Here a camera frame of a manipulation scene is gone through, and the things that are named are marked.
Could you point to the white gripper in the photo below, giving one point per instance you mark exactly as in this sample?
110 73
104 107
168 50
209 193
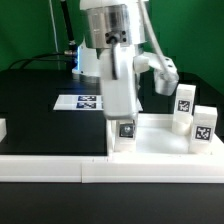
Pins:
119 95

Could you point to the white square tabletop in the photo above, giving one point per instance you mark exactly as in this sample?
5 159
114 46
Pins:
153 135

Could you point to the white sheet with markers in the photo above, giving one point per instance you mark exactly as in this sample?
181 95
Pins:
79 102

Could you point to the white front fence bar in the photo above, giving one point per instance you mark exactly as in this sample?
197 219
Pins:
162 169

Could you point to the white fence bar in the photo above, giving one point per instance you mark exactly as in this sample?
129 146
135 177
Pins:
3 130
162 169

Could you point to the white left fence bar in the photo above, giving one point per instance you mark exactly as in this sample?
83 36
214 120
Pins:
3 130

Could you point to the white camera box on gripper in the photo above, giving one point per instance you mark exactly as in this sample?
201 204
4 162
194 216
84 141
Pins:
165 72

